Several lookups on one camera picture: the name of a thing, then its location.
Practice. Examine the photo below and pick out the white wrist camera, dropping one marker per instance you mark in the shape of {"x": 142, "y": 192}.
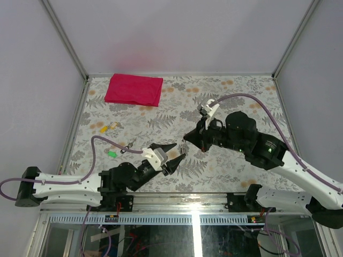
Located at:
{"x": 207, "y": 109}
{"x": 155, "y": 159}

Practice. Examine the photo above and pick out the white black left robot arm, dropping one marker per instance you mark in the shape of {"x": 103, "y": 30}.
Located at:
{"x": 96, "y": 189}

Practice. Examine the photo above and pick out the folded pink cloth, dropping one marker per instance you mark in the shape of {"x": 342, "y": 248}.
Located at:
{"x": 134, "y": 90}

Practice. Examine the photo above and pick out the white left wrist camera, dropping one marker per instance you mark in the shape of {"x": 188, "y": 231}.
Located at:
{"x": 155, "y": 159}

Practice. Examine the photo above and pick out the yellow tagged key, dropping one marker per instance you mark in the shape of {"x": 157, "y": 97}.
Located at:
{"x": 104, "y": 129}
{"x": 113, "y": 125}

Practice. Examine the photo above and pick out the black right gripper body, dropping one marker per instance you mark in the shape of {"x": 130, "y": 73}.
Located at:
{"x": 218, "y": 135}

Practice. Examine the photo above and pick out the white slotted cable duct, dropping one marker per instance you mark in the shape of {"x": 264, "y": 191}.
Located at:
{"x": 133, "y": 219}

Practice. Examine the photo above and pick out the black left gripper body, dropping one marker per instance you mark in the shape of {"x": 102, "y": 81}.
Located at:
{"x": 149, "y": 175}

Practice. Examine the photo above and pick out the black tagged key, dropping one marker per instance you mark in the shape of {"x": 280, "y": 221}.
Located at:
{"x": 128, "y": 147}

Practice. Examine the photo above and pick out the green tagged key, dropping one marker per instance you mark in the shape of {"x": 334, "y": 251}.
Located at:
{"x": 110, "y": 152}

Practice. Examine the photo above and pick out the metal keyring with clips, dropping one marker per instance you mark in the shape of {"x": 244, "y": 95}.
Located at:
{"x": 183, "y": 147}

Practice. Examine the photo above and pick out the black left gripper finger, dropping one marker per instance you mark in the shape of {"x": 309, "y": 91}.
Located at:
{"x": 172, "y": 165}
{"x": 162, "y": 148}

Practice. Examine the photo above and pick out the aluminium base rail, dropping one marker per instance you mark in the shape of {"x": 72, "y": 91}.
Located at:
{"x": 178, "y": 203}

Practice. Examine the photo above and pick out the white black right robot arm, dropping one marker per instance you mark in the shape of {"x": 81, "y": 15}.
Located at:
{"x": 320, "y": 198}

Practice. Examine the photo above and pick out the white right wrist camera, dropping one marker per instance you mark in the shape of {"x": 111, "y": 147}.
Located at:
{"x": 207, "y": 109}

